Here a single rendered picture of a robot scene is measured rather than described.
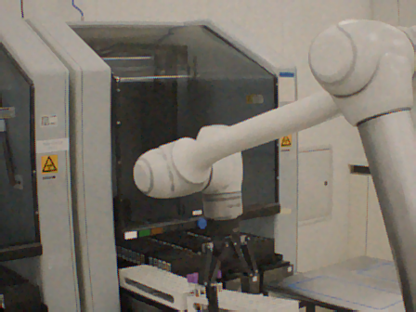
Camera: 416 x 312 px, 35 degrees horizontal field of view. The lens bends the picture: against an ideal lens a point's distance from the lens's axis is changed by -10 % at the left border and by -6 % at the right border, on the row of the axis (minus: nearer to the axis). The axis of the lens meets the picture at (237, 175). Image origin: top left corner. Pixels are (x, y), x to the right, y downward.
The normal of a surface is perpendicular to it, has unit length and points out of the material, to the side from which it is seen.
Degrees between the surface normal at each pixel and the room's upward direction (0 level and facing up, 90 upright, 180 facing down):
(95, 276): 90
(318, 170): 90
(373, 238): 90
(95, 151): 90
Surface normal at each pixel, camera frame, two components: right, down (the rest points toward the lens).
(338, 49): -0.71, 0.01
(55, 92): 0.67, 0.09
